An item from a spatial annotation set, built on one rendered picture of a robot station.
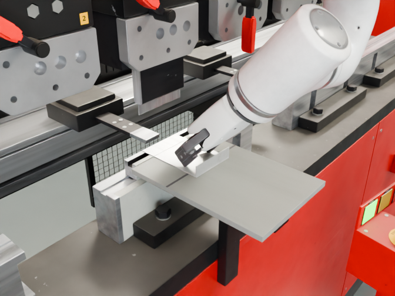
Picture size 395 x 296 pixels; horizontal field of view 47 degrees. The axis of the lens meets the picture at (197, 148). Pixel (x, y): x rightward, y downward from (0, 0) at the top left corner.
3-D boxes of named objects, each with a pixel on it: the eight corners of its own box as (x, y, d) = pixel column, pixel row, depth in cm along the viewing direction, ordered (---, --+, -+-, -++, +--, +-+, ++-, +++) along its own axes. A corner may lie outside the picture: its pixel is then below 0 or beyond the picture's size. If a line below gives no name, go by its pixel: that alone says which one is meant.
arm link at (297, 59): (274, 61, 68) (228, 64, 62) (337, 0, 58) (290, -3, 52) (299, 110, 66) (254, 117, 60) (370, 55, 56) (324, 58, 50)
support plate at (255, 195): (262, 242, 62) (262, 237, 61) (131, 174, 77) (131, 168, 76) (324, 186, 73) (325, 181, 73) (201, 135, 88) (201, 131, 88)
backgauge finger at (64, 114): (129, 158, 82) (127, 134, 80) (47, 117, 97) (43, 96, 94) (174, 135, 90) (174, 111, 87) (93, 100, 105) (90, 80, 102)
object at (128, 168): (137, 180, 79) (136, 165, 77) (125, 174, 80) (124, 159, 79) (210, 138, 92) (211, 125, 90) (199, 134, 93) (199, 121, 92)
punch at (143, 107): (143, 116, 75) (139, 61, 71) (134, 113, 76) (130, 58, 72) (184, 98, 82) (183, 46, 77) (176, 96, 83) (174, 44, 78)
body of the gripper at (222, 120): (258, 67, 69) (219, 105, 77) (216, 86, 62) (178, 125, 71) (287, 106, 68) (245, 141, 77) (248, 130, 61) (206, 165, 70)
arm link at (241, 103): (263, 57, 67) (251, 69, 69) (226, 72, 61) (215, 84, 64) (297, 102, 66) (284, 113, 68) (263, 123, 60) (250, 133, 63)
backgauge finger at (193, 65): (251, 96, 107) (253, 75, 105) (171, 70, 122) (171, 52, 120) (279, 81, 115) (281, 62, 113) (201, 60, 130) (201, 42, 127)
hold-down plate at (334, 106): (316, 133, 114) (317, 122, 113) (297, 127, 117) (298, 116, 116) (365, 97, 134) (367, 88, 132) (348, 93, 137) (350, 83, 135)
